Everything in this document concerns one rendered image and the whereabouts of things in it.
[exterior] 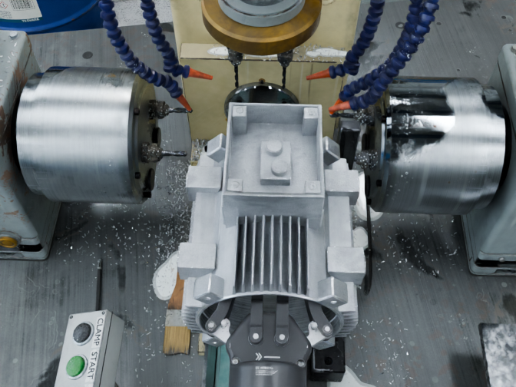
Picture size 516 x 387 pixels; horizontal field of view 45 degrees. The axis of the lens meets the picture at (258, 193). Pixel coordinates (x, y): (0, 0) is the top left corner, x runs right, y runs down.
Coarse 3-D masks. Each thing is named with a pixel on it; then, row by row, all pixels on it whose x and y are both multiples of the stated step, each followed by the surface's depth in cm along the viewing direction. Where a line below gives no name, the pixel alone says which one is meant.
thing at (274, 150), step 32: (256, 128) 69; (288, 128) 69; (320, 128) 65; (256, 160) 67; (288, 160) 65; (320, 160) 63; (224, 192) 61; (256, 192) 61; (288, 192) 64; (320, 192) 61; (224, 224) 67; (320, 224) 66
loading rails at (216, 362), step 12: (204, 348) 116; (216, 348) 106; (204, 360) 103; (216, 360) 107; (228, 360) 105; (204, 372) 102; (216, 372) 104; (228, 372) 104; (204, 384) 101; (216, 384) 103; (228, 384) 103
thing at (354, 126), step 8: (344, 120) 91; (344, 128) 90; (352, 128) 90; (360, 128) 90; (344, 136) 91; (352, 136) 91; (344, 144) 93; (352, 144) 92; (344, 152) 94; (352, 152) 94; (352, 160) 96
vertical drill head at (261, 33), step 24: (216, 0) 92; (240, 0) 89; (264, 0) 87; (288, 0) 89; (312, 0) 92; (216, 24) 89; (240, 24) 89; (264, 24) 88; (288, 24) 89; (312, 24) 90; (240, 48) 90; (264, 48) 89; (288, 48) 90
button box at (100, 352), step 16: (80, 320) 94; (96, 320) 93; (112, 320) 94; (96, 336) 91; (112, 336) 93; (64, 352) 92; (80, 352) 91; (96, 352) 89; (112, 352) 92; (64, 368) 90; (96, 368) 88; (112, 368) 92; (64, 384) 89; (80, 384) 88; (96, 384) 87; (112, 384) 91
